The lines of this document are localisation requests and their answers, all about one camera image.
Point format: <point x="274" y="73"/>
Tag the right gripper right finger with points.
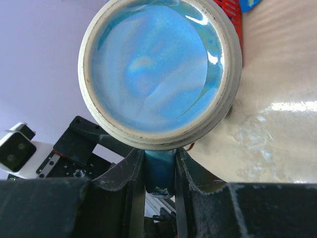
<point x="207" y="207"/>

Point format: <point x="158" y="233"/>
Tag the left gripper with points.
<point x="72" y="155"/>

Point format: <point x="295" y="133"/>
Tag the blue mug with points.
<point x="158" y="75"/>

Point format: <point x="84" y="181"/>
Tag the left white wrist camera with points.
<point x="23" y="157"/>

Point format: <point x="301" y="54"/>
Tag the blue white plastic bag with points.
<point x="247" y="5"/>

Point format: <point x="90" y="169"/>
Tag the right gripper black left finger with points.
<point x="110" y="206"/>

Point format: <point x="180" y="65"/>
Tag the red plastic basket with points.
<point x="233" y="10"/>

